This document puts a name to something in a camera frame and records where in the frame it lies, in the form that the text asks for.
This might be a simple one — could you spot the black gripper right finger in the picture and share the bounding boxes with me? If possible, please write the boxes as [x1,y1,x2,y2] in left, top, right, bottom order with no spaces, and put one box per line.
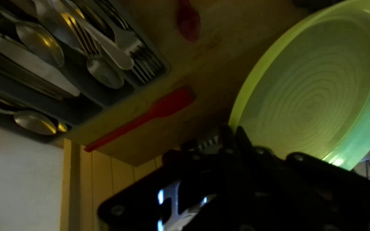
[236,126,287,164]

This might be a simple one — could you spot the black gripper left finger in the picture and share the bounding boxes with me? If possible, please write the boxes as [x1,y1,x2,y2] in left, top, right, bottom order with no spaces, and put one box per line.
[180,126,238,161]

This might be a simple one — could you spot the yellow-green plastic plate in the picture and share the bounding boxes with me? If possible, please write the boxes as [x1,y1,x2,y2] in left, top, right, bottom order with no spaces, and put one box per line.
[229,0,370,173]

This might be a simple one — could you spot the red silicone spatula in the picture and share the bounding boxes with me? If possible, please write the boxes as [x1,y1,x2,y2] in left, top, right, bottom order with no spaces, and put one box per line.
[84,85,197,155]

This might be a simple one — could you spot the silver fork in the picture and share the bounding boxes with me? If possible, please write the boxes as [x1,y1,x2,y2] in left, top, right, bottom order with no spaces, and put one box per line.
[62,11,137,72]
[93,0,169,85]

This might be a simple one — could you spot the grey cutlery tray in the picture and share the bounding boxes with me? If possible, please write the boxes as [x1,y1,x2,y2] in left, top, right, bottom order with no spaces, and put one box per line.
[0,0,170,143]

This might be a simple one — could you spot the large silver spoon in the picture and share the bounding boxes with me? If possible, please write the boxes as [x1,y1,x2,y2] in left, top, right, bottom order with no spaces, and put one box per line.
[0,0,67,70]

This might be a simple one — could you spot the silver table knife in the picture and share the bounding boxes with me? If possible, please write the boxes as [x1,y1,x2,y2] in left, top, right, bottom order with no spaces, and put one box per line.
[0,29,83,99]

